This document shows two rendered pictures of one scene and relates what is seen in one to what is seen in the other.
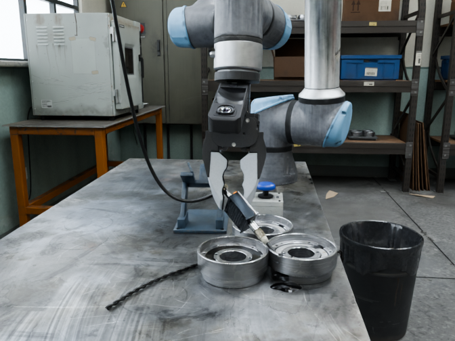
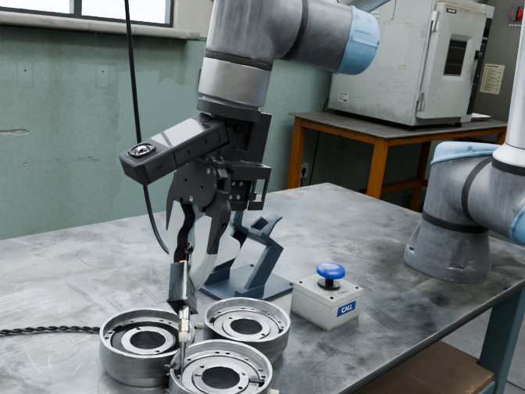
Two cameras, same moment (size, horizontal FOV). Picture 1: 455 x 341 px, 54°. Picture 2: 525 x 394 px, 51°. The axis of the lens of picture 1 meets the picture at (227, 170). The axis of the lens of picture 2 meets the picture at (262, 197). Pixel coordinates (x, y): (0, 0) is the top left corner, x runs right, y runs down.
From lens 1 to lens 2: 0.51 m
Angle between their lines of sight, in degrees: 37
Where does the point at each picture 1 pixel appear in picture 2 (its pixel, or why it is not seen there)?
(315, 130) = (498, 213)
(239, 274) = (112, 363)
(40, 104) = (337, 96)
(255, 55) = (234, 83)
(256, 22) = (244, 35)
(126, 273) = (71, 308)
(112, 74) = (421, 73)
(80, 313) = not seen: outside the picture
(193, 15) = not seen: hidden behind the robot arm
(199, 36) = not seen: hidden behind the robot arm
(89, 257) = (80, 277)
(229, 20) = (212, 30)
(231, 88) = (197, 123)
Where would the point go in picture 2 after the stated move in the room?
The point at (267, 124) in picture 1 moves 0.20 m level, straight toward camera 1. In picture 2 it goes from (442, 183) to (375, 199)
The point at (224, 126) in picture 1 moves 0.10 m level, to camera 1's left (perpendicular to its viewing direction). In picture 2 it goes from (129, 172) to (74, 151)
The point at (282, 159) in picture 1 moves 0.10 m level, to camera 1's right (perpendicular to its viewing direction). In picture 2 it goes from (454, 241) to (515, 261)
